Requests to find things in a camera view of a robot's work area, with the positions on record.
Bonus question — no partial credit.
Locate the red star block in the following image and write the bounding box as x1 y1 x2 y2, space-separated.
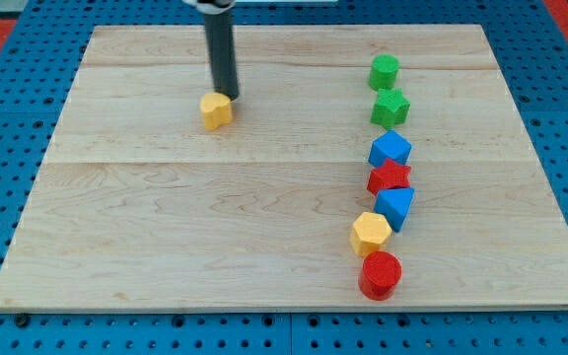
367 158 411 195

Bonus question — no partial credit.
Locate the green star block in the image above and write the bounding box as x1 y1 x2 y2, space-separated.
371 89 410 130

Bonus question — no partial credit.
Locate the yellow heart block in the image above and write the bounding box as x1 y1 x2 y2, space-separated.
199 92 233 130

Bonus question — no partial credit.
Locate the yellow hexagon block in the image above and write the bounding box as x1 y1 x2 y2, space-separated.
349 212 392 257

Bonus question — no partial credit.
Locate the blue cube block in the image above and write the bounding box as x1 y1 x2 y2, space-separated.
368 130 412 168

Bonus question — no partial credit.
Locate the blue triangle block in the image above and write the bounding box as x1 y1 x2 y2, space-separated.
374 187 415 233

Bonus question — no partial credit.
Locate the red cylinder block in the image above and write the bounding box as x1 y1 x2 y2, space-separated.
358 250 402 301

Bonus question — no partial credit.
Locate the wooden board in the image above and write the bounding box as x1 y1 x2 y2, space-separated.
0 25 568 314

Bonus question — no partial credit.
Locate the green cylinder block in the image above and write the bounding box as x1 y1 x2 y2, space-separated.
368 54 400 91

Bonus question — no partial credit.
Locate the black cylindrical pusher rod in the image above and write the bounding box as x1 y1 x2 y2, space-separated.
200 5 240 101

